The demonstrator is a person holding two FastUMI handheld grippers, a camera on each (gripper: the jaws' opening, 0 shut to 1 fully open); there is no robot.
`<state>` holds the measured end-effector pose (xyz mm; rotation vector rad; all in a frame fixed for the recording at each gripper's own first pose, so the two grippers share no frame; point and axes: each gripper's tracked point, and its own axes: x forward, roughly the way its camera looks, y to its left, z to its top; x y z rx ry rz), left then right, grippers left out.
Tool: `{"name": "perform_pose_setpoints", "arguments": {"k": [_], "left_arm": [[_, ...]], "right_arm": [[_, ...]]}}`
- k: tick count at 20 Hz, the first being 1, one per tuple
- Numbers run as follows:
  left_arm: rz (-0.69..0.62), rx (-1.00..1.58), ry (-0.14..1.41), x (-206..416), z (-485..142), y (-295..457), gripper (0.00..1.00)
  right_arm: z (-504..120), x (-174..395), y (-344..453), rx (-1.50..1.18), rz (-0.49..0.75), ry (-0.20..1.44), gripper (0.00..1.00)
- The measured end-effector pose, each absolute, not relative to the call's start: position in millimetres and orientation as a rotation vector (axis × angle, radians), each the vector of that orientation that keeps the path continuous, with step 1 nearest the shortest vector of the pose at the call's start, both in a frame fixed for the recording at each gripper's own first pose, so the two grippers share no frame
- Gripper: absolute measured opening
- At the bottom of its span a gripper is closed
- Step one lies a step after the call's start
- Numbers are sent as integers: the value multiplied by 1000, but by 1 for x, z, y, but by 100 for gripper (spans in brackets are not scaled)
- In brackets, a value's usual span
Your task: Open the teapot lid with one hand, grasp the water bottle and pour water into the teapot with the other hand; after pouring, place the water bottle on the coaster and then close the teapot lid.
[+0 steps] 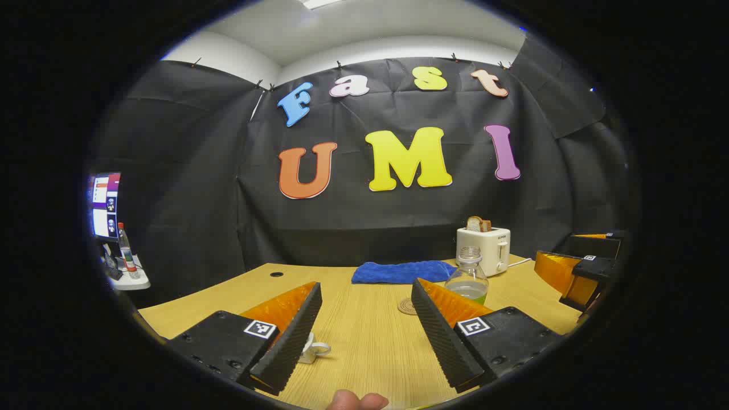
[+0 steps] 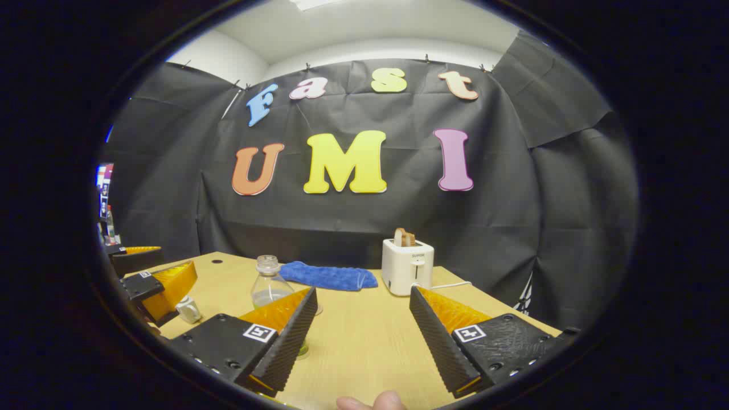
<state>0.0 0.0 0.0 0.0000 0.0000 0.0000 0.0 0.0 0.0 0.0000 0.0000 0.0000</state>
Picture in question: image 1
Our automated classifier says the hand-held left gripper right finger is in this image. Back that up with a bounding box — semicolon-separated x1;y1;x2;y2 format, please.
410;278;566;395

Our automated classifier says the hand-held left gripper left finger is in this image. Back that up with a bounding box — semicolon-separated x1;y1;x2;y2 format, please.
165;281;323;396

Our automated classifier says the green label water bottle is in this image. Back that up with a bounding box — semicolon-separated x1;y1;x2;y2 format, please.
444;246;489;306

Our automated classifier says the red cap plastic bottle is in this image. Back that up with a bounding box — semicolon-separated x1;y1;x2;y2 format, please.
117;223;140;280

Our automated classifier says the blue towel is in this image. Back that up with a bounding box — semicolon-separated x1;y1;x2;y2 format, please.
351;260;457;285

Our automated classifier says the white toaster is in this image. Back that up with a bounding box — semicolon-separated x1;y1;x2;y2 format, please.
456;227;511;277

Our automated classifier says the black backdrop cloth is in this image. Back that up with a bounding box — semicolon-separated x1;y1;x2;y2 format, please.
90;34;636;311

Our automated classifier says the small white side table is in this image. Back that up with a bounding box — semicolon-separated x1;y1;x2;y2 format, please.
105;256;151;292

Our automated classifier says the computer monitor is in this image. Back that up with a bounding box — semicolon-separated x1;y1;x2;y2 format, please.
87;173;124;281

